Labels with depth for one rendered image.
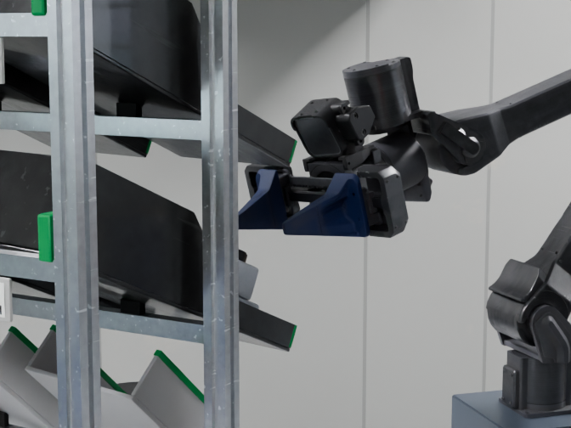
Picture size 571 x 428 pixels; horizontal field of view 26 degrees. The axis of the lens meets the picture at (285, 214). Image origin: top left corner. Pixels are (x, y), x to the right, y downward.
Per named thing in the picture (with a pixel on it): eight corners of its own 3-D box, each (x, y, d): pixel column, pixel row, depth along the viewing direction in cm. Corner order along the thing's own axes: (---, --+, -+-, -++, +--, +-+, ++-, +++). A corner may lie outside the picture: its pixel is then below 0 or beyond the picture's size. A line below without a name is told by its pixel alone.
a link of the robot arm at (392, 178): (313, 198, 128) (302, 141, 127) (453, 208, 115) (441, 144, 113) (256, 224, 123) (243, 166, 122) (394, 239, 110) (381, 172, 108)
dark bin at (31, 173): (183, 329, 115) (206, 253, 116) (290, 352, 106) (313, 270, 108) (-59, 237, 94) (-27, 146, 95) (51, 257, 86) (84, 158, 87)
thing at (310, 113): (338, 159, 122) (324, 92, 120) (392, 156, 116) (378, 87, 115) (296, 176, 118) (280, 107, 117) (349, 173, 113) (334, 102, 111)
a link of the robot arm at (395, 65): (451, 152, 129) (428, 41, 126) (492, 160, 122) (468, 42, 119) (355, 184, 126) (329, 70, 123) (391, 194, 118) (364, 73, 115)
